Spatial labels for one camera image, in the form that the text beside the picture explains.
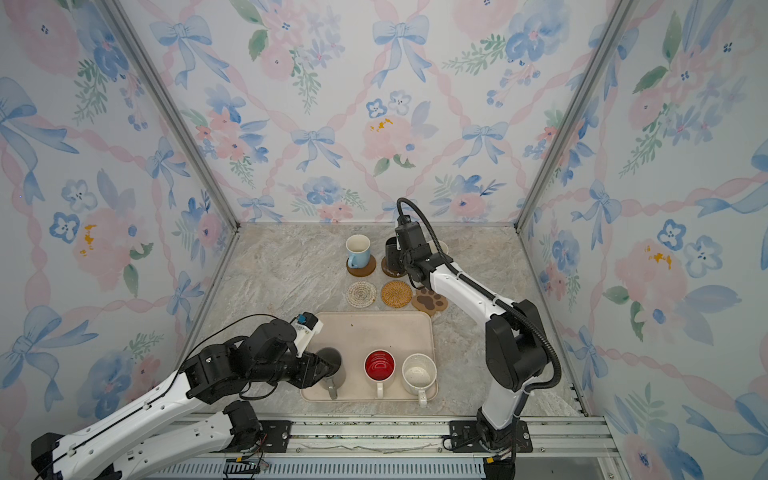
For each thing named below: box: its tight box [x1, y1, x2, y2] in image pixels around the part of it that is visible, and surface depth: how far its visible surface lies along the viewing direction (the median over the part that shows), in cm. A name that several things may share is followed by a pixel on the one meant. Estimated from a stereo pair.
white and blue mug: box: [345, 234, 371, 269], surface depth 102 cm
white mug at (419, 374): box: [401, 353, 438, 408], surface depth 79 cm
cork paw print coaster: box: [412, 288, 449, 317], surface depth 100 cm
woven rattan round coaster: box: [381, 281, 413, 309], surface depth 102 cm
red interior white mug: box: [363, 348, 397, 399], surface depth 81 cm
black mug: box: [385, 236, 402, 274], surface depth 81 cm
